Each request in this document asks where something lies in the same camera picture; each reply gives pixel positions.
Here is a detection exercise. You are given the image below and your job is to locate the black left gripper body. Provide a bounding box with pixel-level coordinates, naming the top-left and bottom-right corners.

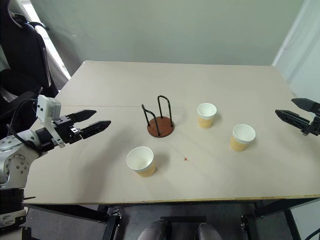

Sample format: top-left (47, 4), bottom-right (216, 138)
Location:
top-left (51, 114), bottom-right (83, 145)

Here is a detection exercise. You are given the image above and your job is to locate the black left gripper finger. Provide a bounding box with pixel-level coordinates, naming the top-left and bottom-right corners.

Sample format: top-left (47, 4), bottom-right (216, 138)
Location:
top-left (67, 109), bottom-right (97, 124)
top-left (79, 120), bottom-right (112, 140)

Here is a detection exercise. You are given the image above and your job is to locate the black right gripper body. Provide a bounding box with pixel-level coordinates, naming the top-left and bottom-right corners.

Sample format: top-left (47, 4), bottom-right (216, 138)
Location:
top-left (301, 107), bottom-right (320, 137)

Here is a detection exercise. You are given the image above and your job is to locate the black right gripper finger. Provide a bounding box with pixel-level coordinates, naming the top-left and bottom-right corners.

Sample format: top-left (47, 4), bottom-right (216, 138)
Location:
top-left (291, 97), bottom-right (320, 114)
top-left (274, 109), bottom-right (311, 131)

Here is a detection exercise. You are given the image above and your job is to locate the yellow paper cup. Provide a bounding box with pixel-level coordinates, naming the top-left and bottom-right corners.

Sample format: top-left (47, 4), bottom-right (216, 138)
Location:
top-left (229, 123), bottom-right (257, 153)
top-left (196, 102), bottom-right (218, 130)
top-left (125, 146), bottom-right (157, 179)

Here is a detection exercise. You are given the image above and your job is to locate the black office chair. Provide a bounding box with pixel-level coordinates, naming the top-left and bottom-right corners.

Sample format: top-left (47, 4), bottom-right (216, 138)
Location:
top-left (0, 0), bottom-right (60, 131)

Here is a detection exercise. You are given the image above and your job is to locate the dark rounded left foot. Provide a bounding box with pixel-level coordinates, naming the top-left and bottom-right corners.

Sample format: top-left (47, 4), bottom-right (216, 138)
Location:
top-left (136, 219), bottom-right (168, 240)

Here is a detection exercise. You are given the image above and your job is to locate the dark rounded foot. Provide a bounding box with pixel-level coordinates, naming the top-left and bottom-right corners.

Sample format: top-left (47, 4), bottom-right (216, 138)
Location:
top-left (196, 222), bottom-right (223, 240)
top-left (136, 219), bottom-right (168, 240)

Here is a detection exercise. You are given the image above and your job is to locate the dark rounded right foot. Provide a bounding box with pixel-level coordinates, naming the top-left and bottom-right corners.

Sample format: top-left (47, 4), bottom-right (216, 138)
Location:
top-left (196, 222), bottom-right (223, 240)

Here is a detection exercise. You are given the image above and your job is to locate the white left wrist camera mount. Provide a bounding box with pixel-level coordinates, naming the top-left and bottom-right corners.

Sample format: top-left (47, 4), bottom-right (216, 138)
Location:
top-left (35, 94), bottom-right (66, 149)

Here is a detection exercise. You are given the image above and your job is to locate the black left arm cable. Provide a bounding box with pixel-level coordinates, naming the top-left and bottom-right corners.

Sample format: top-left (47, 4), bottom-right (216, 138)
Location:
top-left (5, 97), bottom-right (39, 148)

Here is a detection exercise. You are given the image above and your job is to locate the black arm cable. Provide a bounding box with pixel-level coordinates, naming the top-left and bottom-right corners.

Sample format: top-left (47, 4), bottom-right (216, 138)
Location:
top-left (306, 226), bottom-right (320, 240)
top-left (5, 97), bottom-right (39, 148)

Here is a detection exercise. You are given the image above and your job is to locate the wooden base wire cup holder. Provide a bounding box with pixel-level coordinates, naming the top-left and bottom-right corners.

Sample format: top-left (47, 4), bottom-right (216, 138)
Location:
top-left (141, 95), bottom-right (176, 138)

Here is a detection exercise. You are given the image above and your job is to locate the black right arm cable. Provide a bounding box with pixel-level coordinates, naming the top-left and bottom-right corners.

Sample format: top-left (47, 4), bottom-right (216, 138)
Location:
top-left (306, 226), bottom-right (320, 240)

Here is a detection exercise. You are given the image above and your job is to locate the black table frame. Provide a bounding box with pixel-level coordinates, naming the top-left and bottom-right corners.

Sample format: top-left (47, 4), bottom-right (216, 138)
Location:
top-left (23, 197), bottom-right (320, 240)

